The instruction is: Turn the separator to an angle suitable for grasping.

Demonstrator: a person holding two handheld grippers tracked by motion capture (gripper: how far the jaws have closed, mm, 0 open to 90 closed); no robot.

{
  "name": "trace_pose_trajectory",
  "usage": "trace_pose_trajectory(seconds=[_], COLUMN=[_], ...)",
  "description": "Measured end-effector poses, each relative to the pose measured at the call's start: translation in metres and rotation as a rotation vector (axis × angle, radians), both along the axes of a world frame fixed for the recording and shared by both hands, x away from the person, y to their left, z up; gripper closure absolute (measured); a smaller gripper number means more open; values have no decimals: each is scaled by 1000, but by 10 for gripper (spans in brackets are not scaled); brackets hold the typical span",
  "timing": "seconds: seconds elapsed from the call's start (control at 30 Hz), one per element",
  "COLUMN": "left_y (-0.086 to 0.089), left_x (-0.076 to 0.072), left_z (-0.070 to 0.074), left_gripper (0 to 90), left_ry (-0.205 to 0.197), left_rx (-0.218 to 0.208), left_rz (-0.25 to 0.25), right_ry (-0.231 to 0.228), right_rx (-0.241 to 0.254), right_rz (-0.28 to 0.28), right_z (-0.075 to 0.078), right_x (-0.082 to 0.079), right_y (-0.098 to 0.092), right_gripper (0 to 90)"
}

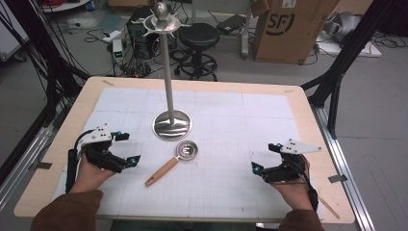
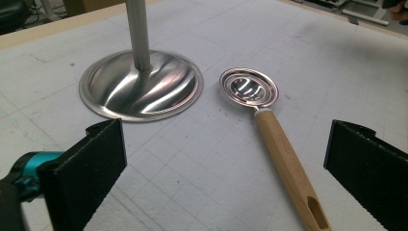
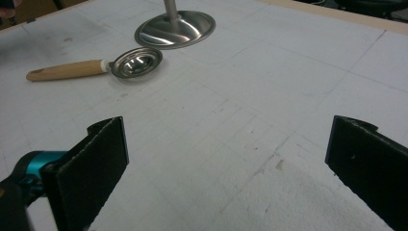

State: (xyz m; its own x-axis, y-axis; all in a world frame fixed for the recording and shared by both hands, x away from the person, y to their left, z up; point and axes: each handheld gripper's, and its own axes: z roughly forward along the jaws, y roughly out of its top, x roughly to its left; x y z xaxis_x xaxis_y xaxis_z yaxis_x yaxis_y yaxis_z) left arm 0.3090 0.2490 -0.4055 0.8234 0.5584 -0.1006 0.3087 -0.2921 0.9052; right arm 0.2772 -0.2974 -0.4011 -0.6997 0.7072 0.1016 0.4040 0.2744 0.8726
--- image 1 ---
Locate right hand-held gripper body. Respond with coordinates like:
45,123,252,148
261,138,322,184

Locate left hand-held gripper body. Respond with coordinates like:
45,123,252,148
78,123,128,174

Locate metal ladle with wooden handle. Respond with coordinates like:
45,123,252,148
144,140,199,188

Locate tall metal stand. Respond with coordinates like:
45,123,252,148
142,1,193,142

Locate person's left hand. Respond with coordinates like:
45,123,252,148
69,149,116,194

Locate person's right hand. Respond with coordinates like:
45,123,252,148
270,154,317,212

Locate white grid mat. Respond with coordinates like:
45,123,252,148
52,87,325,222

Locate white device with green display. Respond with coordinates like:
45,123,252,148
112,38,125,64

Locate black computer tower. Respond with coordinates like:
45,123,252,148
126,5,162,61

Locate white power strip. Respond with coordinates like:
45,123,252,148
102,30,123,43

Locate large cardboard box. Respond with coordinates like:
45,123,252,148
251,0,342,65

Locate black round stool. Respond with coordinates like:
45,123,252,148
168,22,221,82

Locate black flat device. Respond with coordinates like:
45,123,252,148
216,13,246,35

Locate silver grey appliance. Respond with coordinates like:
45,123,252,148
321,11,364,43

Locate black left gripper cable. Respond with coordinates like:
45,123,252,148
64,129,97,194

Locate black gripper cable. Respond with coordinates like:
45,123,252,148
64,129,97,194
296,153,319,212

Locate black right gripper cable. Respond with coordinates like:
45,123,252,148
296,153,319,212

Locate aluminium rail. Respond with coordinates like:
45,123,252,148
0,123,55,211
309,104,377,231

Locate black metal frame with cables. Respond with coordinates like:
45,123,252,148
0,0,91,129

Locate white metal post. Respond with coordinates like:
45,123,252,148
240,0,258,61

